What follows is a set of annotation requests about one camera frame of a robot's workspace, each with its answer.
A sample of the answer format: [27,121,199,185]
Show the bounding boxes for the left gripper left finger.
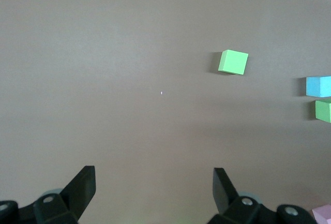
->
[0,166,96,224]

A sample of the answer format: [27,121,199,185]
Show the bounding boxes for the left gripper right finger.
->
[208,167,317,224]

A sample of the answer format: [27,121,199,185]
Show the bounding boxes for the blue foam cube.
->
[306,76,331,97]

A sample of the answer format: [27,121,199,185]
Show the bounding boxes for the green foam cube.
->
[314,98,331,123]
[218,49,249,76]

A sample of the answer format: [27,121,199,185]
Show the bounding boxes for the pink foam cube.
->
[311,204,331,224]

